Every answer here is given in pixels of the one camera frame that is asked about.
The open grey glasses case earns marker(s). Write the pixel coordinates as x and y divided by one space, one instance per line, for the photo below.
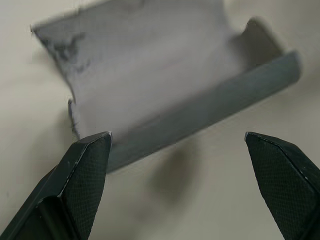
155 82

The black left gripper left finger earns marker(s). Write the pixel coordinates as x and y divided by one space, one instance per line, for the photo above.
75 185

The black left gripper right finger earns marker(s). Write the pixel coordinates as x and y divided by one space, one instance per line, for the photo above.
285 180

